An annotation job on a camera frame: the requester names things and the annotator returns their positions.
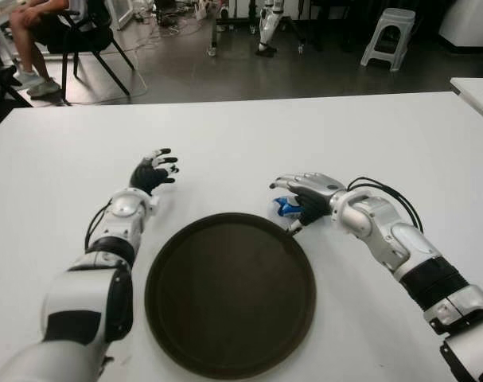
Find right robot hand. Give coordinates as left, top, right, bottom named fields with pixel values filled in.
left=268, top=171, right=346, bottom=236

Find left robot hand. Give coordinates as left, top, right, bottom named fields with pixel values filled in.
left=130, top=147, right=179, bottom=197

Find blue Oreo packet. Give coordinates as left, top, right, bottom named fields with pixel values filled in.
left=268, top=195, right=306, bottom=220

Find round dark brown tray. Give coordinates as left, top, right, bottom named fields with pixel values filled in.
left=144, top=212, right=317, bottom=381

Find black chair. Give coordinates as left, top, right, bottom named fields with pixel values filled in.
left=37, top=0, right=137, bottom=106

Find black wheeled stand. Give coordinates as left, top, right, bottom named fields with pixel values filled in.
left=204, top=0, right=308, bottom=57

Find white framed board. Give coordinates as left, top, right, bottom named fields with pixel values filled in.
left=112, top=0, right=135, bottom=31

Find white humanoid robot leg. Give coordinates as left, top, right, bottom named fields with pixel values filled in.
left=255, top=0, right=286, bottom=57

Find white plastic stool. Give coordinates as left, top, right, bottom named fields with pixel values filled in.
left=360, top=7, right=418, bottom=72

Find seated person in shorts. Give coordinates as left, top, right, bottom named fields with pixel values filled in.
left=6, top=0, right=94, bottom=99

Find neighbouring white table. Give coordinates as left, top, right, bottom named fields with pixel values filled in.
left=450, top=76, right=483, bottom=127

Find white cabinet with black base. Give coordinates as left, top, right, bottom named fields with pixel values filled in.
left=439, top=0, right=483, bottom=53

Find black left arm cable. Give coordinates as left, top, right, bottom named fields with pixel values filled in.
left=84, top=200, right=115, bottom=252

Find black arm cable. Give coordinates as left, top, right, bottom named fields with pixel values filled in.
left=84, top=200, right=115, bottom=252
left=346, top=177, right=426, bottom=236

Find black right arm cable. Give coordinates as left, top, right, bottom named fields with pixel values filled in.
left=346, top=177, right=426, bottom=236

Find cables on floor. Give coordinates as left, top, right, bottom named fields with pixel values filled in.
left=121, top=6, right=216, bottom=55

